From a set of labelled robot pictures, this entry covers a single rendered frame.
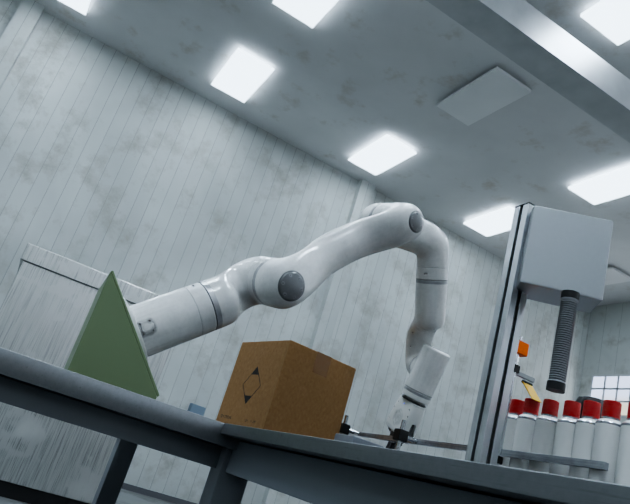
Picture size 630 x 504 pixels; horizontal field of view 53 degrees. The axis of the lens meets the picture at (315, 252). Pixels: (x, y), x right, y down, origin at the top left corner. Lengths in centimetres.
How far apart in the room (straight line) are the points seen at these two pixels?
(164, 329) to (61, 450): 456
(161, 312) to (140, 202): 881
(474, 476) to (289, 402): 119
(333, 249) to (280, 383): 41
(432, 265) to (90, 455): 458
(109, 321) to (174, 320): 15
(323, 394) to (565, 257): 77
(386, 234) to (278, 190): 944
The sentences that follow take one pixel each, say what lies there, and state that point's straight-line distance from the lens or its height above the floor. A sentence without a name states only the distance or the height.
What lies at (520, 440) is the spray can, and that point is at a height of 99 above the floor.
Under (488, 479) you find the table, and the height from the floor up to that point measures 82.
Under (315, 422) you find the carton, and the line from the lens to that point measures 180.
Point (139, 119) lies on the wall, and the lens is 1064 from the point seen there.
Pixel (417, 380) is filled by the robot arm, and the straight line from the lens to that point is 182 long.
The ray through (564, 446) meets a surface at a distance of 142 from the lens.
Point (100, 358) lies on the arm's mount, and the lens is 133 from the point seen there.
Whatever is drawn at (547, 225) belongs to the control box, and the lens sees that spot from 147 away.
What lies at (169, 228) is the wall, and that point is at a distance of 1020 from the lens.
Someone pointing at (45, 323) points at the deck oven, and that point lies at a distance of 591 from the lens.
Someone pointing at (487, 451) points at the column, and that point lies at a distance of 136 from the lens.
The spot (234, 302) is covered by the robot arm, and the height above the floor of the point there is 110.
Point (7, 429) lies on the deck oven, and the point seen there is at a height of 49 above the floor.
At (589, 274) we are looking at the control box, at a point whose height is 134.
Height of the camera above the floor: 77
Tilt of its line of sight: 20 degrees up
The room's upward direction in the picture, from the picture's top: 18 degrees clockwise
